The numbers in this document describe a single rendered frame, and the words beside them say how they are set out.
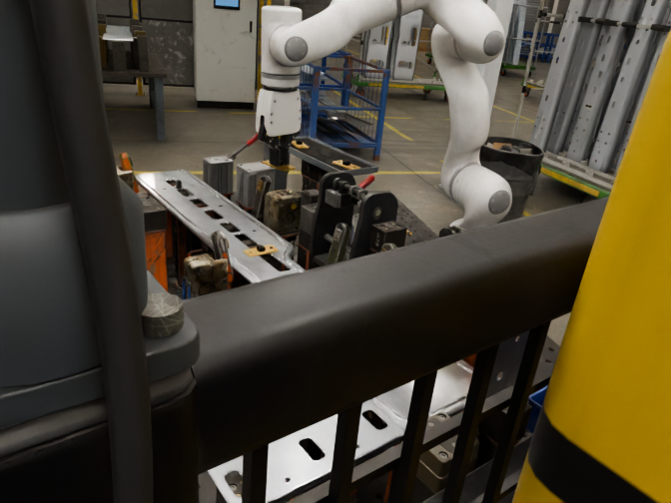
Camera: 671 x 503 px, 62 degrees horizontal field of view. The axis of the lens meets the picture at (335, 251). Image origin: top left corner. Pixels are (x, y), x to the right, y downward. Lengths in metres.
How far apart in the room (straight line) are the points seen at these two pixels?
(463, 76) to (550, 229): 1.30
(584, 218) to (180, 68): 8.79
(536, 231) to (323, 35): 1.03
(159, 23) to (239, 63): 1.36
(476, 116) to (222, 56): 6.83
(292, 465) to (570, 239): 0.71
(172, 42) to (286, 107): 7.64
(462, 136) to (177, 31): 7.61
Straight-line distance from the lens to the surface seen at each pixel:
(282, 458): 0.85
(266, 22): 1.24
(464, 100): 1.44
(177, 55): 8.89
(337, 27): 1.20
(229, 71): 8.14
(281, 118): 1.26
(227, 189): 1.96
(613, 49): 5.97
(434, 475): 0.82
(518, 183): 4.21
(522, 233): 0.16
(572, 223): 0.18
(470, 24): 1.34
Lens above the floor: 1.60
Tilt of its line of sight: 25 degrees down
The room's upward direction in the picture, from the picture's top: 6 degrees clockwise
